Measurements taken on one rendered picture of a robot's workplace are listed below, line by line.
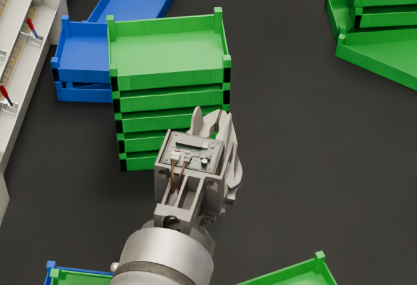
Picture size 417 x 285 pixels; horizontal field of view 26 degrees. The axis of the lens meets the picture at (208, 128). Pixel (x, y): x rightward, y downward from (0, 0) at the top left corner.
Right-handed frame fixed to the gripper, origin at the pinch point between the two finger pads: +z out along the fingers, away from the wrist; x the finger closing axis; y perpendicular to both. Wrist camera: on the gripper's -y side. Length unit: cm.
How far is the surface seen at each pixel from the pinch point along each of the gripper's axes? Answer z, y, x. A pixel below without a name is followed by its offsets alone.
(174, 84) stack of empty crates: 86, -82, 29
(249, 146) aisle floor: 99, -115, 11
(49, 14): 121, -100, 78
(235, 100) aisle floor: 116, -114, 19
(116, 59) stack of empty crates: 91, -83, 46
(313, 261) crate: 62, -111, -13
